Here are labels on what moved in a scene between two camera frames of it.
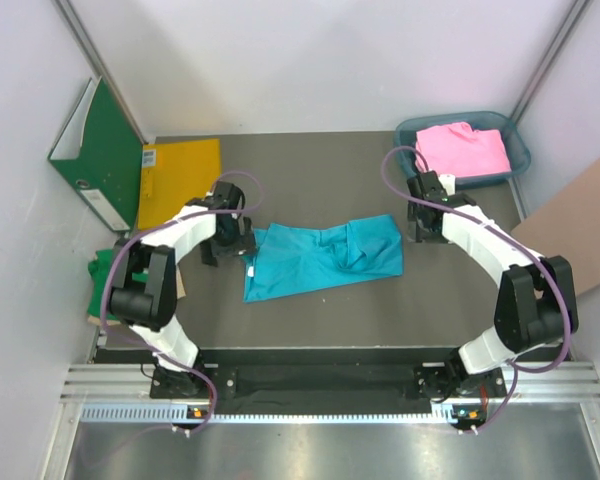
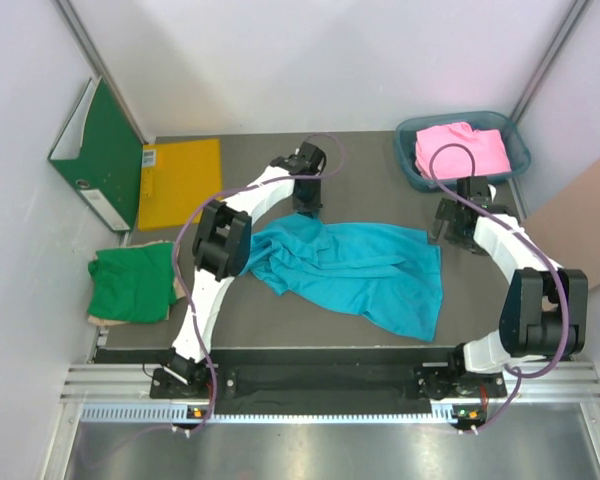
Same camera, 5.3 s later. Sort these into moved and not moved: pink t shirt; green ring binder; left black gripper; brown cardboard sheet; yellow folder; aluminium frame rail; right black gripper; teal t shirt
Moved: teal t shirt; right black gripper; left black gripper
Not moved: yellow folder; aluminium frame rail; pink t shirt; green ring binder; brown cardboard sheet
